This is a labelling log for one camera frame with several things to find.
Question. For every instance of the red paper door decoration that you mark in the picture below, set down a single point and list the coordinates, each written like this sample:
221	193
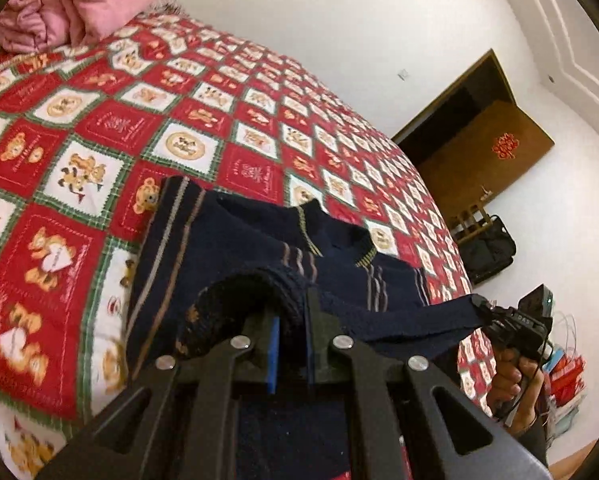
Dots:
503	145

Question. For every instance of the person's right forearm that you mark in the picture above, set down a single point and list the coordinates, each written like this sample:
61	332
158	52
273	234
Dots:
534	445

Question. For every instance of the brown wooden door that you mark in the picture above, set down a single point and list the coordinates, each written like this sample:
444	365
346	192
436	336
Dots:
479	155

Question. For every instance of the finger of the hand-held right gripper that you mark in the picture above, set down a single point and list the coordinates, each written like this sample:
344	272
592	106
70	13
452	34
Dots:
488	312

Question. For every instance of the wooden chair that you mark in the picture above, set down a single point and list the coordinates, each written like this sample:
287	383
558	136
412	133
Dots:
472	222

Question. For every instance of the person's right hand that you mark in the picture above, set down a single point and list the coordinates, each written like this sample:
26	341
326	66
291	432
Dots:
517	390

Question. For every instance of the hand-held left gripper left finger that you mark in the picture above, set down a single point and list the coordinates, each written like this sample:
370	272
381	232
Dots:
273	355

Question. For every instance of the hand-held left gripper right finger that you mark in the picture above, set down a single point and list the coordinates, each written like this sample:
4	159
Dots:
318	350

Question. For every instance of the dark wooden door frame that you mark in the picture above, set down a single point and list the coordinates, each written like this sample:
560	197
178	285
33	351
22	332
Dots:
459	85

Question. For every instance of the red checked bear-print bedsheet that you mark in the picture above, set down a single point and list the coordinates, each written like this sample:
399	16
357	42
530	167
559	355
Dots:
104	125

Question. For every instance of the black bag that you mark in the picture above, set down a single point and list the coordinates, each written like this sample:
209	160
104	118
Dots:
489	252

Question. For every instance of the red plastic bags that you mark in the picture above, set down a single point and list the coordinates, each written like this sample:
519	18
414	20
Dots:
567	380

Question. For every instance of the grey fuzzy blanket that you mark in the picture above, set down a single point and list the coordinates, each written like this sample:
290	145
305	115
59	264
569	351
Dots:
167	8

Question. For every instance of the pink folded quilt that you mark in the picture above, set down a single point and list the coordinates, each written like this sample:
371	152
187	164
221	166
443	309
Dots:
79	0

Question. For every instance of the navy patterned knit sweater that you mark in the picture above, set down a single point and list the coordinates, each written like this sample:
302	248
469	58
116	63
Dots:
229	240

